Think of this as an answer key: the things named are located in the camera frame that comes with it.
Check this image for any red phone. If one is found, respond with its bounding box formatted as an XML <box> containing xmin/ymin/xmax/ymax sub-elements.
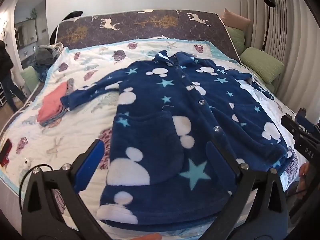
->
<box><xmin>0</xmin><ymin>139</ymin><xmax>13</xmax><ymax>167</ymax></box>

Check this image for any beige curtain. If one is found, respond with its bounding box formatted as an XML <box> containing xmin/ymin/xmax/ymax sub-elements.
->
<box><xmin>239</xmin><ymin>0</ymin><xmax>320</xmax><ymax>120</ymax></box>

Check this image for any wall mirror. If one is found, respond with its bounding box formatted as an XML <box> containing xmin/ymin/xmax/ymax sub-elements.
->
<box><xmin>15</xmin><ymin>20</ymin><xmax>38</xmax><ymax>48</ymax></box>

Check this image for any green cushion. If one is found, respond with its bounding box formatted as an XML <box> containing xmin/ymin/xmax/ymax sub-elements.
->
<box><xmin>21</xmin><ymin>66</ymin><xmax>40</xmax><ymax>93</ymax></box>

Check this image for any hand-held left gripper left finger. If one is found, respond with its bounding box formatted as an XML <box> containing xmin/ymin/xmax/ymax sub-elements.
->
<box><xmin>21</xmin><ymin>139</ymin><xmax>108</xmax><ymax>240</ymax></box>

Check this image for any brown deer-print mattress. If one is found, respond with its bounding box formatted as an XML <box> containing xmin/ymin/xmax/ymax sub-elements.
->
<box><xmin>54</xmin><ymin>9</ymin><xmax>242</xmax><ymax>63</ymax></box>

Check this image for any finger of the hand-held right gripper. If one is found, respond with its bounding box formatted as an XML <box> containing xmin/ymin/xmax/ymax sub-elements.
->
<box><xmin>297</xmin><ymin>107</ymin><xmax>320</xmax><ymax>135</ymax></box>
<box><xmin>281</xmin><ymin>114</ymin><xmax>304</xmax><ymax>140</ymax></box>

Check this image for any small green pillow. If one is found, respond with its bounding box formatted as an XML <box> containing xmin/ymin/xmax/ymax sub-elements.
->
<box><xmin>226</xmin><ymin>26</ymin><xmax>245</xmax><ymax>55</ymax></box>

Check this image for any person's right hand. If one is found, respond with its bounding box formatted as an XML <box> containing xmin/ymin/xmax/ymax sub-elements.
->
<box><xmin>297</xmin><ymin>162</ymin><xmax>310</xmax><ymax>198</ymax></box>

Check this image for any black cable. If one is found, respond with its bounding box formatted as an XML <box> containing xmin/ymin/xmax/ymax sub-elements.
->
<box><xmin>19</xmin><ymin>164</ymin><xmax>52</xmax><ymax>193</ymax></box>

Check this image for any grey clothes pile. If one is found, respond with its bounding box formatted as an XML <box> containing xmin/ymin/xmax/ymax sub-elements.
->
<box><xmin>32</xmin><ymin>44</ymin><xmax>66</xmax><ymax>80</ymax></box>

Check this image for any small white device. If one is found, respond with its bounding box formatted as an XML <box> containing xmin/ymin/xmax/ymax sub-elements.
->
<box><xmin>21</xmin><ymin>158</ymin><xmax>32</xmax><ymax>178</ymax></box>

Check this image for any blue star-print fleece robe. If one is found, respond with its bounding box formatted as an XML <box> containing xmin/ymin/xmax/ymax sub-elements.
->
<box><xmin>61</xmin><ymin>51</ymin><xmax>294</xmax><ymax>227</ymax></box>

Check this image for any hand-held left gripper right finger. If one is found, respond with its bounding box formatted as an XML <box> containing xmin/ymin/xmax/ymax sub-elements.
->
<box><xmin>205</xmin><ymin>140</ymin><xmax>290</xmax><ymax>240</ymax></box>

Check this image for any stack of folded clothes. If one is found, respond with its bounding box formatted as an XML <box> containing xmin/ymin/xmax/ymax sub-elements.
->
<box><xmin>37</xmin><ymin>79</ymin><xmax>75</xmax><ymax>128</ymax></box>

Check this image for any white shell-print blanket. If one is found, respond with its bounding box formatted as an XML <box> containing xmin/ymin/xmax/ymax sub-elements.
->
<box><xmin>0</xmin><ymin>39</ymin><xmax>302</xmax><ymax>205</ymax></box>

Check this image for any pink pillow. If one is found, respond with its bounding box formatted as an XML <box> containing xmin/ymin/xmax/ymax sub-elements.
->
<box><xmin>222</xmin><ymin>8</ymin><xmax>251</xmax><ymax>30</ymax></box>

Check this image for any large green pillow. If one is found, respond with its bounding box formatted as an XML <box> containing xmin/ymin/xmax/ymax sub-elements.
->
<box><xmin>241</xmin><ymin>47</ymin><xmax>285</xmax><ymax>84</ymax></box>

